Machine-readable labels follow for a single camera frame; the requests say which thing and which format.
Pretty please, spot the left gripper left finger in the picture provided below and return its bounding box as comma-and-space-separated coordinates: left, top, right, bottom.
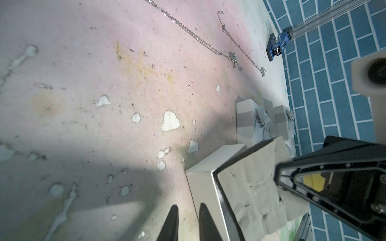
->
157, 204, 179, 241

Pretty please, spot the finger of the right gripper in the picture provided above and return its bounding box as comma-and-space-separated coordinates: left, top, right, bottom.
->
274, 136, 386, 241

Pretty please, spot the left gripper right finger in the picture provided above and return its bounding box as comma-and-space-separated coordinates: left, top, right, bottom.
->
199, 203, 223, 241

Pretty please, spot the white bow box lid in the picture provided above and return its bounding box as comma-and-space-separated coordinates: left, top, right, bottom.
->
266, 105, 295, 141

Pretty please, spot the white bow gift box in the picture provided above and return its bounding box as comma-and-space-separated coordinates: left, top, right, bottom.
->
236, 99, 272, 148

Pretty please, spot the blue black stapler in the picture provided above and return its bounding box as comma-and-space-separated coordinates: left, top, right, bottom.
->
266, 26, 294, 62

